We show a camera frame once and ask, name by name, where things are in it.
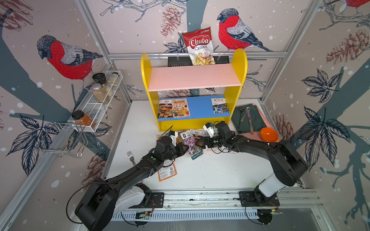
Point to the tan spice jar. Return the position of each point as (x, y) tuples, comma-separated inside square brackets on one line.
[(99, 93)]

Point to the silver spoon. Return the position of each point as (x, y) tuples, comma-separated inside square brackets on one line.
[(247, 113)]

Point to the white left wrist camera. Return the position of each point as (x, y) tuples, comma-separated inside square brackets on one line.
[(173, 135)]

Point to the orange spice jar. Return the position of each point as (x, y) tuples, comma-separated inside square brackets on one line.
[(81, 118)]

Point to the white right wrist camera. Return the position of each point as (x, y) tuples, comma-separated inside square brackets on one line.
[(209, 128)]

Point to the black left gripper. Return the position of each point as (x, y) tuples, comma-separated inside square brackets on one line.
[(179, 147)]

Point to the dark green cloth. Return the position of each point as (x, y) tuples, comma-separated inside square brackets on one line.
[(257, 120)]

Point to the black spoon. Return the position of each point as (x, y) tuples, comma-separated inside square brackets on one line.
[(241, 110)]

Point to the pink handled fork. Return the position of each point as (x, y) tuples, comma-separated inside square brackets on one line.
[(131, 158)]

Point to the red Chuba chips bag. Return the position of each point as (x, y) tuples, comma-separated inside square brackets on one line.
[(200, 46)]

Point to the chrome wire holder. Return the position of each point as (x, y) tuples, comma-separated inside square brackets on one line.
[(72, 140)]

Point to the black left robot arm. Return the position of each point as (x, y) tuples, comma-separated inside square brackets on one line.
[(96, 207)]

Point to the pink tray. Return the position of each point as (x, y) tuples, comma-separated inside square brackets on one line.
[(256, 135)]

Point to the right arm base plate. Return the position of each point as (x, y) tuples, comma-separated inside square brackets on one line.
[(256, 199)]

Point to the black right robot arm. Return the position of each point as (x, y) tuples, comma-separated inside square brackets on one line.
[(288, 166)]

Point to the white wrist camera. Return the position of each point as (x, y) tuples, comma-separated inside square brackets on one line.
[(173, 135), (209, 128)]

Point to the orange bordered seed bag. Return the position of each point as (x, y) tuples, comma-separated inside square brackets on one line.
[(167, 171)]

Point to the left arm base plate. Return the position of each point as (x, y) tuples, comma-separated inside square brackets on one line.
[(152, 200)]

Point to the yellow two-tier shelf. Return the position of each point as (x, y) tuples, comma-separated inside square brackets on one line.
[(198, 84)]

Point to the blue flower seed bag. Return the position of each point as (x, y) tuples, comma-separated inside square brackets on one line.
[(219, 105)]

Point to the orange bowl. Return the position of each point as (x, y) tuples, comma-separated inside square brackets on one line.
[(269, 135)]

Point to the white wire spice rack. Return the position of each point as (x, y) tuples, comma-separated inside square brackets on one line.
[(97, 111)]

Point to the black lid spice jar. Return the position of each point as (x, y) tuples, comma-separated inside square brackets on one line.
[(101, 79)]

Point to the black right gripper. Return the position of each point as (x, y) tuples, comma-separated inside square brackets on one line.
[(207, 139)]

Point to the pale spice jar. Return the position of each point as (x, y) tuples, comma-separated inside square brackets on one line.
[(113, 78)]

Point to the black orange marigold seed bag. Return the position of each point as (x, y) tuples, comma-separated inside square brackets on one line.
[(199, 134)]

